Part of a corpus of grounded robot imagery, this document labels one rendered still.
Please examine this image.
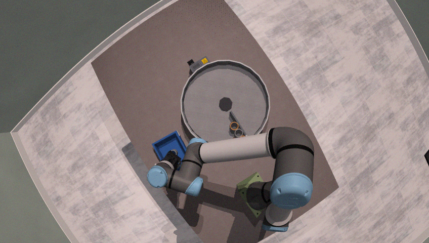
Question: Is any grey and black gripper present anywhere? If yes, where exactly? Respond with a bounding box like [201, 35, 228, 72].
[163, 150, 183, 170]

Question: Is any blue crate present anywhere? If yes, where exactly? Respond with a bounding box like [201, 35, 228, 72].
[152, 130, 187, 161]

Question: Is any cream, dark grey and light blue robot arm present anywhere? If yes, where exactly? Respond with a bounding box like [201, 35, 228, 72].
[147, 127, 314, 232]

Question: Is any grey round turntable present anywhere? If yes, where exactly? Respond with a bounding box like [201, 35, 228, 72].
[181, 56, 270, 142]

